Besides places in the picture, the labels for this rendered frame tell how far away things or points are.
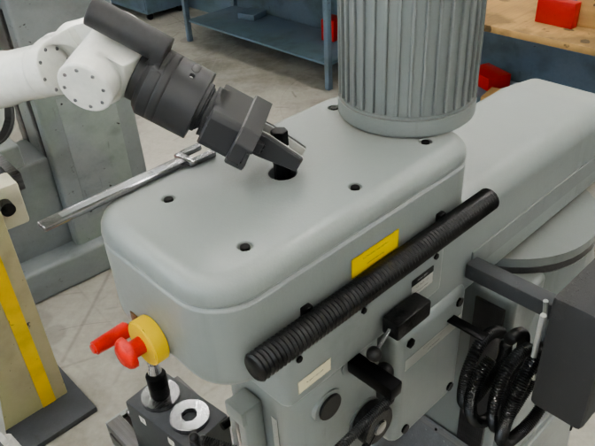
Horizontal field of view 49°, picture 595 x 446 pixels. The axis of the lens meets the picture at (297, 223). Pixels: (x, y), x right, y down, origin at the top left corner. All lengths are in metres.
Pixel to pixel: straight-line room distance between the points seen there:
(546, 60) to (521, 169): 4.35
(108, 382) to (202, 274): 2.62
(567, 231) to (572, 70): 4.12
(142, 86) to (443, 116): 0.40
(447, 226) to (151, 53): 0.43
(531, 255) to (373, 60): 0.55
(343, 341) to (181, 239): 0.27
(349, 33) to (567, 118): 0.56
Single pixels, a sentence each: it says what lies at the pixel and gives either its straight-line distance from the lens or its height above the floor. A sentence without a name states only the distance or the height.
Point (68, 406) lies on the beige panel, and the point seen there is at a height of 0.03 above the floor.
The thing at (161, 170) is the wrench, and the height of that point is 1.90.
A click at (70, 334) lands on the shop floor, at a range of 3.59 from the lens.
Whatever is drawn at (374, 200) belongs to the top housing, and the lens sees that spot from 0.79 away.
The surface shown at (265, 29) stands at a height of 0.23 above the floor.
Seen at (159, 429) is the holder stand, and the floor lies 1.12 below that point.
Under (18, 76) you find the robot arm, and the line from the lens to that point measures 0.88.
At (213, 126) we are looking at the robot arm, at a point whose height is 1.97.
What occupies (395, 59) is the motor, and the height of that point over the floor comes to 2.00.
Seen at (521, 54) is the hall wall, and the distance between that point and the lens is 5.59.
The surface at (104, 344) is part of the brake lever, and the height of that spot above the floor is 1.71.
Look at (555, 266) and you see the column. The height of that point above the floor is 1.53.
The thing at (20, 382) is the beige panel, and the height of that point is 0.23.
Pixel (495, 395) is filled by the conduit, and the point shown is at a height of 1.49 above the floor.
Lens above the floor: 2.31
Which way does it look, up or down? 34 degrees down
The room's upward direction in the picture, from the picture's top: 4 degrees counter-clockwise
